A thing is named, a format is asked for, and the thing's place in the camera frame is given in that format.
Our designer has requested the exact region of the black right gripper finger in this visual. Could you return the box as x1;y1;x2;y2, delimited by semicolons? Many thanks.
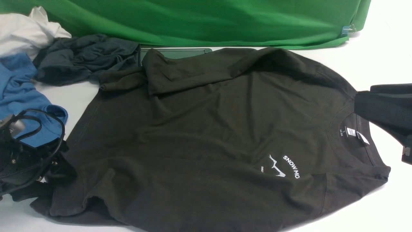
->
354;91;412;145
370;83;412;97

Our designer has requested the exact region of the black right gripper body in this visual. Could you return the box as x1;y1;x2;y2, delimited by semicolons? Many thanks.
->
401;134;412;165

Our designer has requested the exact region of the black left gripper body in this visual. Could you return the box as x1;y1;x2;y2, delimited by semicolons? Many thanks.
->
1;113;66;195

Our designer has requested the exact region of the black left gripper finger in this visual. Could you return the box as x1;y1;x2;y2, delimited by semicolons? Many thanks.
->
10;184;53;202
45;141;77;184

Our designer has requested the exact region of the dark gray long-sleeve shirt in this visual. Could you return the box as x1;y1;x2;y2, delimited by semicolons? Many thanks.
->
31;48;390;232

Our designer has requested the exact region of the blue crumpled shirt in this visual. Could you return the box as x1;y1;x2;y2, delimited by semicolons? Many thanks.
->
0;53;68;147

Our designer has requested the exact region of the dark teal crumpled shirt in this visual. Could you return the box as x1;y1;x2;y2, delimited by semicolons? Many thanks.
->
33;34;140;86

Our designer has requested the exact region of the white crumpled shirt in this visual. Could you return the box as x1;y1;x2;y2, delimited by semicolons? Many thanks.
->
0;6;72;60

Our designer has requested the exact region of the blue binder clip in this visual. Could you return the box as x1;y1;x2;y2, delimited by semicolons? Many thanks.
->
341;24;357;37

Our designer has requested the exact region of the dark green flat tray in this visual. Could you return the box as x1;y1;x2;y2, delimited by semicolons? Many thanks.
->
138;48;212;66

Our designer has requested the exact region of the green backdrop cloth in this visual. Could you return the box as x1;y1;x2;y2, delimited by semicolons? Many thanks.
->
1;0;371;50

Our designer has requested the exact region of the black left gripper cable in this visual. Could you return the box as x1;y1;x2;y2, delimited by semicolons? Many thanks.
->
0;109;66;196

